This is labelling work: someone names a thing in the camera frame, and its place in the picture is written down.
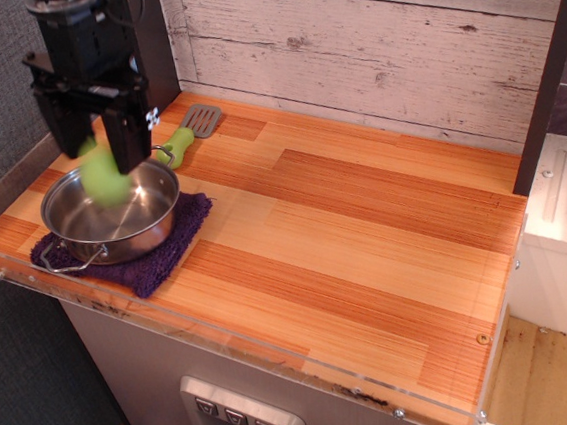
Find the silver metal pot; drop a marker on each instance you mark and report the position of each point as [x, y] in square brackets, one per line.
[86, 233]

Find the clear acrylic table guard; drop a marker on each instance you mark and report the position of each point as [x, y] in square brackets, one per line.
[365, 262]

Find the silver dispenser button panel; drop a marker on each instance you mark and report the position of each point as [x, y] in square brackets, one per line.
[209, 404]

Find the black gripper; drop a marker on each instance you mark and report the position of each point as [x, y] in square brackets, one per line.
[90, 44]

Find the green handled grey spatula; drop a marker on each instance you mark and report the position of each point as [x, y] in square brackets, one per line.
[200, 121]

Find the dark right vertical post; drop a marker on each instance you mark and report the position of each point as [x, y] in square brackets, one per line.
[541, 115]

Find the green egg shape toy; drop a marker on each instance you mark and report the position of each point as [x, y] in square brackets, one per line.
[100, 177]

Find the purple cloth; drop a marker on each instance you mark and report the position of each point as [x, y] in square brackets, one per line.
[144, 275]

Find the dark vertical post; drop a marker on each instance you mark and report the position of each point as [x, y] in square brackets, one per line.
[152, 50]
[541, 115]

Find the grey toy fridge cabinet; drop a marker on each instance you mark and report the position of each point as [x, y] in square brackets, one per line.
[159, 380]

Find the dark left vertical post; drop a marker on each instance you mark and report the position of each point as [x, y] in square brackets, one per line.
[152, 50]

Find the white cabinet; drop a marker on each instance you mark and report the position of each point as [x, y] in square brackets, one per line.
[537, 290]

